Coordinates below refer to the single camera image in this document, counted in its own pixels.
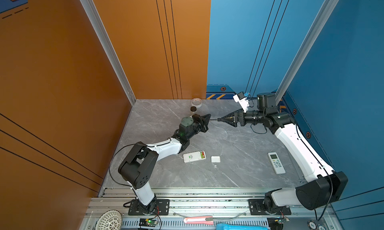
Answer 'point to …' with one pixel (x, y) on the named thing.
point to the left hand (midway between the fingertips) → (212, 111)
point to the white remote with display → (276, 162)
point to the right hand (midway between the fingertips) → (225, 117)
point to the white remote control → (194, 156)
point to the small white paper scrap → (215, 165)
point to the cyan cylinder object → (237, 226)
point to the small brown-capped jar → (193, 108)
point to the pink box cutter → (204, 220)
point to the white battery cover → (215, 159)
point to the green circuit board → (150, 222)
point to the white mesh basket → (109, 220)
